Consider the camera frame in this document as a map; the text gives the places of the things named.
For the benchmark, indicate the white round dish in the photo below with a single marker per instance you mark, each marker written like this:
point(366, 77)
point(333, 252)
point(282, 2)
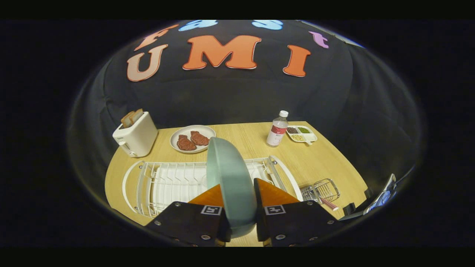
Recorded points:
point(178, 129)

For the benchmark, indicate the brown toast slice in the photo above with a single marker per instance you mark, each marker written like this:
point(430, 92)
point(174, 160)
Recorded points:
point(136, 115)
point(127, 119)

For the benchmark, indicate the spoon with white round end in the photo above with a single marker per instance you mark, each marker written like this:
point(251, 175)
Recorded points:
point(329, 204)

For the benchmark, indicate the computer monitor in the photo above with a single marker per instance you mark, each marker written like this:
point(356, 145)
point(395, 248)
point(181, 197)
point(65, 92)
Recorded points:
point(382, 196)

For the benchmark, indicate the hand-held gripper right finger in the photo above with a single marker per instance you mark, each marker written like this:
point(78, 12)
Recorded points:
point(289, 224)

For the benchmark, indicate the black backdrop cloth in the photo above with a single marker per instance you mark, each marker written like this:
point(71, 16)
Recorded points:
point(230, 96)

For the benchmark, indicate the white dish rack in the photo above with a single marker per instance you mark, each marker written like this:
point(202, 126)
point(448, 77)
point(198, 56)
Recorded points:
point(174, 181)

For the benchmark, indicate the light green plate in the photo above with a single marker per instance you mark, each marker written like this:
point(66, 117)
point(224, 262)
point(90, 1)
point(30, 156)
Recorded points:
point(232, 178)

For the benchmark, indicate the red meat piece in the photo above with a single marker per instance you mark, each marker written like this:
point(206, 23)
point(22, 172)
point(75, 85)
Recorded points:
point(185, 143)
point(199, 138)

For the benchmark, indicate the black table clamp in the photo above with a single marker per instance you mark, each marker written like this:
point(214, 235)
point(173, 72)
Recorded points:
point(349, 208)
point(368, 193)

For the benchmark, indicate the white compartment tray with beans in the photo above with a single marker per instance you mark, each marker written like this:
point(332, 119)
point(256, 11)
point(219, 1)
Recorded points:
point(302, 133)

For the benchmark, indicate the clear bottle with red label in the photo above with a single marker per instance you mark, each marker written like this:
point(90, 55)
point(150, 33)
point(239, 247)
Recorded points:
point(277, 131)

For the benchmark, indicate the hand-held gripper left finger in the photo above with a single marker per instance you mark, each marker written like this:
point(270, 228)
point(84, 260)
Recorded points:
point(189, 222)

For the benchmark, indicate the white toaster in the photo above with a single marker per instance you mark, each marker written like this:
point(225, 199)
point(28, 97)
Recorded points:
point(137, 139)

